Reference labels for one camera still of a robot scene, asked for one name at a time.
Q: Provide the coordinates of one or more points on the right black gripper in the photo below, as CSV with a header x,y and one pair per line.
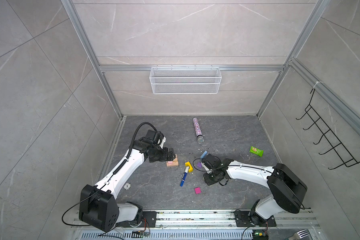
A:
x,y
207,181

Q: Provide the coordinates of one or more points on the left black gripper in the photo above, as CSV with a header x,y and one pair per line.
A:
x,y
165,156

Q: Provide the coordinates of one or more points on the natural wood block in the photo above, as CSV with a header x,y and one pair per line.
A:
x,y
176,163

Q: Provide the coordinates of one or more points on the light blue block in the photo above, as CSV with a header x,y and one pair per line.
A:
x,y
204,154

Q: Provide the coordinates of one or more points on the yellow arch block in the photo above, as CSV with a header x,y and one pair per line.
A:
x,y
189,166

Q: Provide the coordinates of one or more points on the blue white marker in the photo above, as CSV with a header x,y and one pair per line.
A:
x,y
184,176

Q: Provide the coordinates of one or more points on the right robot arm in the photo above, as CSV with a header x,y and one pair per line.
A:
x,y
287,190

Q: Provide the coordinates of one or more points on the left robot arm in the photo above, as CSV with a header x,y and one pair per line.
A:
x,y
98,203

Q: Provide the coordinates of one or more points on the glitter sprinkle tube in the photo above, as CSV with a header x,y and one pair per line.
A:
x,y
200,138

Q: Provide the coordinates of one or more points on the small white gear piece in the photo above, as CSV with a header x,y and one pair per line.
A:
x,y
127,186

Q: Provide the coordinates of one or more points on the green circuit board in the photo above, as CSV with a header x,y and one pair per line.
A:
x,y
260,235

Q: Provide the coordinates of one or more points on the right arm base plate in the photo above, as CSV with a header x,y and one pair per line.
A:
x,y
246,219

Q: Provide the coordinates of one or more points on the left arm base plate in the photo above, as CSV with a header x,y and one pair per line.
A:
x,y
144,219

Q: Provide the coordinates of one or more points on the white wire mesh basket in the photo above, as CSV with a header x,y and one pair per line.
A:
x,y
185,80

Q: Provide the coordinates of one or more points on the black wire hook rack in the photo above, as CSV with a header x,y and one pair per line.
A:
x,y
327,133

